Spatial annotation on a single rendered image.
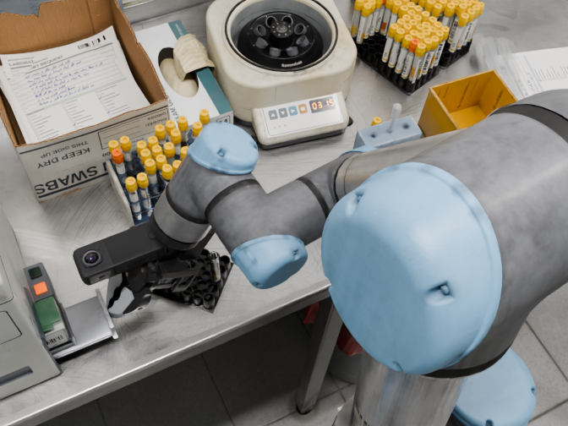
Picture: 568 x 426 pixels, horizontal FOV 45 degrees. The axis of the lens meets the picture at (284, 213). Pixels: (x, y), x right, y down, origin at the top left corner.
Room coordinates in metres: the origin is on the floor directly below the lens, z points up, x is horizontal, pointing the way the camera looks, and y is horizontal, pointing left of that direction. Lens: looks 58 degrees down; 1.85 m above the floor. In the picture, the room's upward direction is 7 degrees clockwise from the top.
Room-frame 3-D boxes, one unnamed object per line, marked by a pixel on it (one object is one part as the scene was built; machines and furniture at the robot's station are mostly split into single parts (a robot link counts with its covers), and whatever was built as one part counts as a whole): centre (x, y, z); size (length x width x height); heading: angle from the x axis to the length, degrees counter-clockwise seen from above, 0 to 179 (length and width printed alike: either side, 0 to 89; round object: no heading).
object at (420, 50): (0.92, -0.21, 0.93); 0.02 x 0.02 x 0.11
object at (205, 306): (0.48, 0.16, 0.93); 0.17 x 0.09 x 0.11; 77
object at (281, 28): (0.91, 0.04, 0.97); 0.15 x 0.15 x 0.07
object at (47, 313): (0.34, 0.30, 0.98); 0.05 x 0.04 x 0.01; 32
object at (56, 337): (0.34, 0.30, 0.95); 0.05 x 0.04 x 0.06; 32
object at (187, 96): (0.84, 0.21, 0.92); 0.24 x 0.12 x 0.10; 32
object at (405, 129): (0.73, -0.16, 0.92); 0.10 x 0.07 x 0.10; 117
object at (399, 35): (0.95, -0.17, 0.93); 0.02 x 0.02 x 0.11
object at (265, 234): (0.41, 0.01, 1.16); 0.11 x 0.11 x 0.08; 39
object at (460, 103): (0.81, -0.31, 0.93); 0.13 x 0.13 x 0.10; 28
